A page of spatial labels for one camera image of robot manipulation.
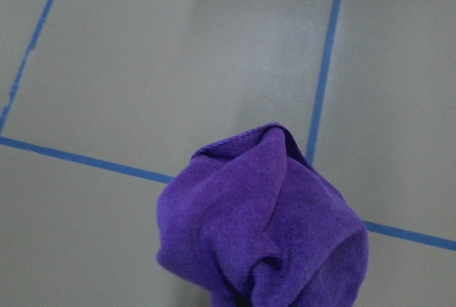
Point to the purple towel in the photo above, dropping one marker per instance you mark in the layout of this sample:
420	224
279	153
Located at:
252	222

